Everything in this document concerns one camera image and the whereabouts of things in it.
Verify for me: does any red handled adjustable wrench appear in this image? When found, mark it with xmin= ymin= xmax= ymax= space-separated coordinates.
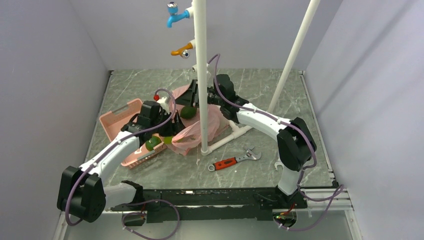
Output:
xmin=207 ymin=146 xmax=262 ymax=172

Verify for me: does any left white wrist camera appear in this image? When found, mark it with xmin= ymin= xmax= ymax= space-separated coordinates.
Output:
xmin=153 ymin=94 xmax=170 ymax=113

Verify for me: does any pink plastic basket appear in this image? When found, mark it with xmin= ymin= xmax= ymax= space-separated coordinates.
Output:
xmin=99 ymin=98 xmax=167 ymax=169

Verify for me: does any orange faucet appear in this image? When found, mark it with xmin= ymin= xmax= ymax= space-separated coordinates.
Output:
xmin=170 ymin=39 xmax=196 ymax=59

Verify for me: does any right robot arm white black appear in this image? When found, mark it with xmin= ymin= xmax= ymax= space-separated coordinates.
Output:
xmin=207 ymin=74 xmax=317 ymax=208

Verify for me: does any light green fake fruit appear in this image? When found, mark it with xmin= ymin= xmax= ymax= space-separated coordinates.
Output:
xmin=163 ymin=136 xmax=173 ymax=145

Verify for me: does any blue faucet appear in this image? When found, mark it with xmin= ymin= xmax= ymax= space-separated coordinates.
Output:
xmin=166 ymin=1 xmax=191 ymax=28

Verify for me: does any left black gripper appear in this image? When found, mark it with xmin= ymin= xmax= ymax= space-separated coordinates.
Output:
xmin=150 ymin=109 xmax=188 ymax=137

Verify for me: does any pink plastic bag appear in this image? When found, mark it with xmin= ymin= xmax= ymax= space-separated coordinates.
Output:
xmin=165 ymin=104 xmax=229 ymax=156

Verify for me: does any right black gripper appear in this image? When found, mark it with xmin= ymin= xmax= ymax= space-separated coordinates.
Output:
xmin=173 ymin=80 xmax=224 ymax=109

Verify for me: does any dark green fake lime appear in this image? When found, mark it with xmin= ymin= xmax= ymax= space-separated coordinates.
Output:
xmin=144 ymin=136 xmax=162 ymax=151

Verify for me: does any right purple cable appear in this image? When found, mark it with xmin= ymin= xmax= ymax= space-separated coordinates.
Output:
xmin=207 ymin=53 xmax=345 ymax=233

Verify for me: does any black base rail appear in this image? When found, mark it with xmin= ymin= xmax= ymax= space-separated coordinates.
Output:
xmin=111 ymin=187 xmax=308 ymax=223

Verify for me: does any silver open end wrench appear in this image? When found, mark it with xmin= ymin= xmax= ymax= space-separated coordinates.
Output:
xmin=274 ymin=158 xmax=284 ymax=171

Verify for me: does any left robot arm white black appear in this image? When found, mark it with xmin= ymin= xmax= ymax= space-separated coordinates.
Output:
xmin=56 ymin=100 xmax=183 ymax=226

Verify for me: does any white PVC pipe frame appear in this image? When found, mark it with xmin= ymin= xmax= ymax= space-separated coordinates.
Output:
xmin=191 ymin=0 xmax=320 ymax=156

